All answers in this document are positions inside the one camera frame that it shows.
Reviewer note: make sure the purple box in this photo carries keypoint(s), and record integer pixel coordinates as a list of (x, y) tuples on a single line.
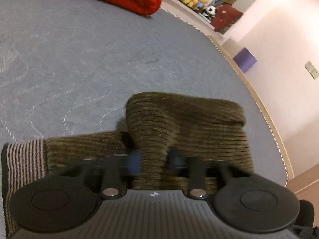
[(245, 60)]

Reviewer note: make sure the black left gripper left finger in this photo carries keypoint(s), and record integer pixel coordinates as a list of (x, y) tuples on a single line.
[(107, 177)]

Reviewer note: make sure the black white plush toy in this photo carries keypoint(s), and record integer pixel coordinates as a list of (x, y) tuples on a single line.
[(209, 11)]

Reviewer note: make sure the wall light switch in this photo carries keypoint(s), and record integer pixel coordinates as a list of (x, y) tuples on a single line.
[(312, 70)]

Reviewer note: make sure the brown corduroy pants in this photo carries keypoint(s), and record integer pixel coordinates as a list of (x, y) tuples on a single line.
[(210, 129)]

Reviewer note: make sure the dark red bag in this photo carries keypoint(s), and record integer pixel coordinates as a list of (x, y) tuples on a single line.
[(225, 17)]

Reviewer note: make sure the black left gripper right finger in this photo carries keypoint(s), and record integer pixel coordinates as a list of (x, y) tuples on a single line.
[(198, 171)]

